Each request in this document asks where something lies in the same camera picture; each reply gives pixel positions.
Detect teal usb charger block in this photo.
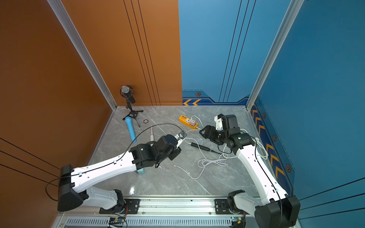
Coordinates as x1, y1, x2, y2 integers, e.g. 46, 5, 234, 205
137, 168, 145, 174

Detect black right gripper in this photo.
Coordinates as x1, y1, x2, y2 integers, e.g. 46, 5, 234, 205
199, 125, 229, 144

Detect black electric toothbrush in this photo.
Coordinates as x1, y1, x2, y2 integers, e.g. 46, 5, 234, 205
190, 142, 221, 154

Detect blue toy microphone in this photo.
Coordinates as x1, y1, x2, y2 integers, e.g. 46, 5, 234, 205
125, 117, 136, 143

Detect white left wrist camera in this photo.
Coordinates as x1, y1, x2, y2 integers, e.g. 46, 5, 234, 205
175, 131, 188, 147

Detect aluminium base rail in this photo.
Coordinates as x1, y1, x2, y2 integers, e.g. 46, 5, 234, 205
52, 196, 258, 228

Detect yellow power strip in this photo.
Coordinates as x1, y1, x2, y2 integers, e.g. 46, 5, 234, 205
178, 115, 199, 129

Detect aluminium corner post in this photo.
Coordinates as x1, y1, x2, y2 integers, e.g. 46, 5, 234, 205
48, 0, 117, 112
246, 0, 304, 111

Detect white usb charging cable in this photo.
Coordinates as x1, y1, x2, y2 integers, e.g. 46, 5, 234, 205
182, 115, 237, 169

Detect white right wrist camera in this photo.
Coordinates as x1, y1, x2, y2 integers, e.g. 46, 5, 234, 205
214, 114, 224, 131

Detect aluminium corner post left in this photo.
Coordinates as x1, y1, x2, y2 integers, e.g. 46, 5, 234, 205
48, 0, 117, 112

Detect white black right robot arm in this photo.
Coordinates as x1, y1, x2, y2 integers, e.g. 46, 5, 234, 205
199, 115, 300, 228

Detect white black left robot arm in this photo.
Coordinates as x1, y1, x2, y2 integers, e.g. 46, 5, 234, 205
58, 132, 186, 213

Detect green circuit board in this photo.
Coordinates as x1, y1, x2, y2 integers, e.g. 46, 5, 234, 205
108, 217, 126, 227
230, 217, 246, 228

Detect left green circuit board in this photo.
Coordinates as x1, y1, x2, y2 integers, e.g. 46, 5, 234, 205
108, 217, 126, 227

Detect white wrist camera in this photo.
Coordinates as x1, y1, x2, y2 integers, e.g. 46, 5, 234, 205
175, 131, 188, 147
214, 114, 224, 131

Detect aluminium corner post right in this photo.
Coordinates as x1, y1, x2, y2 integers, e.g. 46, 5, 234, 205
246, 0, 304, 111

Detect right green circuit board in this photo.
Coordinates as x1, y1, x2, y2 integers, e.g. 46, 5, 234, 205
230, 217, 246, 228

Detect white pink electric toothbrush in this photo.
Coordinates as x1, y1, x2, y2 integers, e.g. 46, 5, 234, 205
150, 127, 155, 141

